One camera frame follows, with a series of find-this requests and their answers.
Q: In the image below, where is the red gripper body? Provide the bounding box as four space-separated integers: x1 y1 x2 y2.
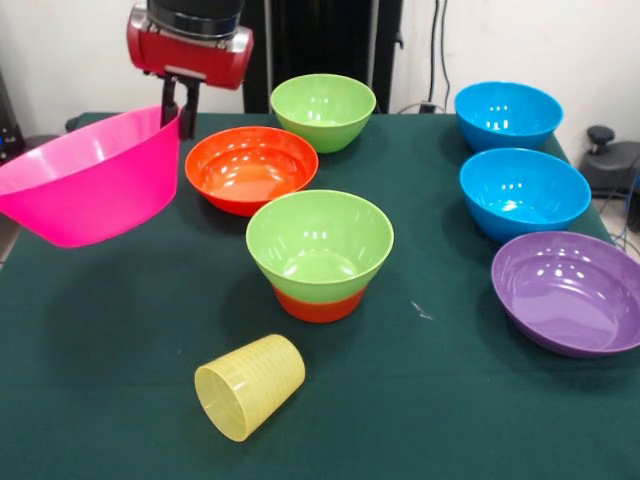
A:
125 2 255 92

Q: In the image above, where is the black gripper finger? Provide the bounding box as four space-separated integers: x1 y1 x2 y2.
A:
178 80 201 141
160 74 180 129

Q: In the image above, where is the large pink bowl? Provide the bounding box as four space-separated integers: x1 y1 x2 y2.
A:
0 104 182 249

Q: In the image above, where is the green bowl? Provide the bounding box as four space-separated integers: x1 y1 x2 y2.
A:
245 189 396 304
270 73 377 155

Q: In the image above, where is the small orange bowl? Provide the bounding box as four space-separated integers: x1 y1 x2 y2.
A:
273 284 366 324

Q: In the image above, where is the yellow plastic cup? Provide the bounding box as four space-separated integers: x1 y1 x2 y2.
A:
194 333 307 443

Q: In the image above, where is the large orange-red bowl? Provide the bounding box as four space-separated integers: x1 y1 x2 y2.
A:
184 126 320 218

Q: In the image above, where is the black equipment box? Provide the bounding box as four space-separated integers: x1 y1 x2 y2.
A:
0 69 26 161

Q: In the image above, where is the large blue bowl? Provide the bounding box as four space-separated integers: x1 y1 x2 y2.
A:
453 81 565 151
458 147 592 245

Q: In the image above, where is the dark green tablecloth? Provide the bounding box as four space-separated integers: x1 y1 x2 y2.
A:
0 110 640 480

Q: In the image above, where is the purple bowl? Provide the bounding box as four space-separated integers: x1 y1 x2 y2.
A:
490 230 640 359

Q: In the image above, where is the black stand with knob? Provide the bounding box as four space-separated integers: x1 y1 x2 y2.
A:
579 124 640 194

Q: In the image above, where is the black hanging cable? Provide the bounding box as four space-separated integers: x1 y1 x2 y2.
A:
399 0 453 115

